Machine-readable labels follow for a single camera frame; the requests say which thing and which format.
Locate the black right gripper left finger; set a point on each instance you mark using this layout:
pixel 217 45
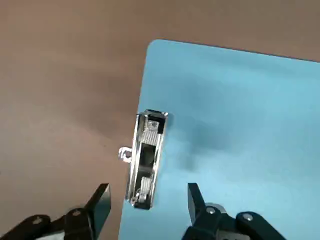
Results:
pixel 97 212

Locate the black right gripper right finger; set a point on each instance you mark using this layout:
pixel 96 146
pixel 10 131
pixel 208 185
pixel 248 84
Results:
pixel 200 217

